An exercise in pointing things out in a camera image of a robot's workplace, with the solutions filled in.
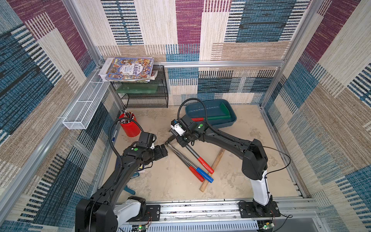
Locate black wire shelf rack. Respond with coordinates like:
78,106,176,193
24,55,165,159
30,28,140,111
111,65,169,108

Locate colourful picture book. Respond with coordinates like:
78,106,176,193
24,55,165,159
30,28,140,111
99,57,158,82

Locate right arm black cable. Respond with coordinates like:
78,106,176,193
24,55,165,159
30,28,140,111
177,98,221,137

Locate teal plastic storage box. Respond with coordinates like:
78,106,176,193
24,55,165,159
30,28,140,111
185,99,237,129

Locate green tray on shelf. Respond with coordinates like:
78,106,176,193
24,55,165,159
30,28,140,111
116,84,158,94

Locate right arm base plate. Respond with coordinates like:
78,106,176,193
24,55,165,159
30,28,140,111
238,201,281,218

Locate teal plastic clamp tool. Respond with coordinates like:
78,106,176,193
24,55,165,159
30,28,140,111
123,171,140,195

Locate chrome hoe blue grip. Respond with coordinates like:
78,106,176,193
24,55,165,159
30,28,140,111
167,144,214,183

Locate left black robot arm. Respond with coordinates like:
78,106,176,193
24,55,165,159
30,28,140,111
75,132,168,232

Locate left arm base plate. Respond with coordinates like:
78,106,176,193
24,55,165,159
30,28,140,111
128,205,161,222

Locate wooden handle dark hoe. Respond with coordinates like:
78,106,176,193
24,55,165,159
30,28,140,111
199,148,226,192

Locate green hoe red grip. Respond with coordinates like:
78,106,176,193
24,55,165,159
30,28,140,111
192,103,231,121

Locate red pen cup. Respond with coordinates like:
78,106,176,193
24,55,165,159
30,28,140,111
119,112,141,137

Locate white wire mesh basket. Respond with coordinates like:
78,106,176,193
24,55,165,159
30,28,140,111
63,81,110,130

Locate grey hoe red grip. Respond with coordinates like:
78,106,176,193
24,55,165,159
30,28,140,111
165,135,214,175
169,147,205,182

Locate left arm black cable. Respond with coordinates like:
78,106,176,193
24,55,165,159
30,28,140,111
108,117,145,175

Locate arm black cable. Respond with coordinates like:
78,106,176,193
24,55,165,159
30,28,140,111
108,117,145,175
177,98,221,137

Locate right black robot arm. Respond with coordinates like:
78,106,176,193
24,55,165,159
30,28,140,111
170,116,272,216

